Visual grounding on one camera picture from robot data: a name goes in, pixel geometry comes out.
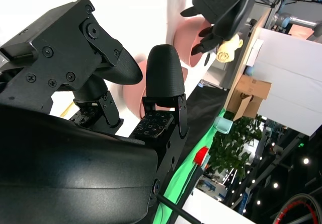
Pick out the black backdrop cloth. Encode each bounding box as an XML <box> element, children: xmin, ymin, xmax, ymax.
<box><xmin>173</xmin><ymin>84</ymin><xmax>230</xmax><ymax>174</ymax></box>

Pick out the orange wood sliver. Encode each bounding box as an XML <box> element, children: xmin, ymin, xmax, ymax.
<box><xmin>59</xmin><ymin>102</ymin><xmax>75</xmax><ymax>118</ymax></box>

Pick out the green cloth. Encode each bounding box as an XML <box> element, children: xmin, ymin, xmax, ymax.
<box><xmin>148</xmin><ymin>108</ymin><xmax>228</xmax><ymax>224</ymax></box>

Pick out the green leafy plant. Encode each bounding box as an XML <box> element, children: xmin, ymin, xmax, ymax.
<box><xmin>208</xmin><ymin>115</ymin><xmax>264</xmax><ymax>182</ymax></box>

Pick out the black round cable grommet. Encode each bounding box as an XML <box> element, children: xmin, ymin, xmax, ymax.
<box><xmin>203</xmin><ymin>52</ymin><xmax>214</xmax><ymax>66</ymax></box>

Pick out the black metal rod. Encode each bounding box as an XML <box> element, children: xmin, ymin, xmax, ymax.
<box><xmin>157</xmin><ymin>195</ymin><xmax>202</xmax><ymax>224</ymax></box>

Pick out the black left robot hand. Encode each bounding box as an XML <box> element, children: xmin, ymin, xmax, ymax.
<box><xmin>180</xmin><ymin>0</ymin><xmax>257</xmax><ymax>56</ymax></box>

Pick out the mint green cup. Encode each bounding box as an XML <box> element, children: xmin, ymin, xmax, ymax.
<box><xmin>215</xmin><ymin>115</ymin><xmax>233</xmax><ymax>134</ymax></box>

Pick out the red round knob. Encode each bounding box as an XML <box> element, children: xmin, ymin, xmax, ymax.
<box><xmin>195</xmin><ymin>147</ymin><xmax>210</xmax><ymax>165</ymax></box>

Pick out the brown cardboard box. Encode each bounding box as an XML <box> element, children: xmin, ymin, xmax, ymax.
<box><xmin>232</xmin><ymin>74</ymin><xmax>272</xmax><ymax>121</ymax></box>

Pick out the pale yellow rose ornament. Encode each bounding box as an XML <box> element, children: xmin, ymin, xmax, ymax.
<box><xmin>215</xmin><ymin>34</ymin><xmax>244</xmax><ymax>63</ymax></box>

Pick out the light wooden board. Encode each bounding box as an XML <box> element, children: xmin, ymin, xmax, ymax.
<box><xmin>223</xmin><ymin>9</ymin><xmax>271</xmax><ymax>111</ymax></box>

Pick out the red rimmed wheel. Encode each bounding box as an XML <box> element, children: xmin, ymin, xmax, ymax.
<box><xmin>270</xmin><ymin>193</ymin><xmax>322</xmax><ymax>224</ymax></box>

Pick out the white partition panel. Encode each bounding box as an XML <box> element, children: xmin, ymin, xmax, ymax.
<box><xmin>256</xmin><ymin>27</ymin><xmax>322</xmax><ymax>136</ymax></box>

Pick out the white paper sheet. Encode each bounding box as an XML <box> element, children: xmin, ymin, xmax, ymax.
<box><xmin>246</xmin><ymin>39</ymin><xmax>264</xmax><ymax>67</ymax></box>

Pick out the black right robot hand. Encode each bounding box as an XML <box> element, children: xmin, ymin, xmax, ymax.
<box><xmin>0</xmin><ymin>0</ymin><xmax>190</xmax><ymax>224</ymax></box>

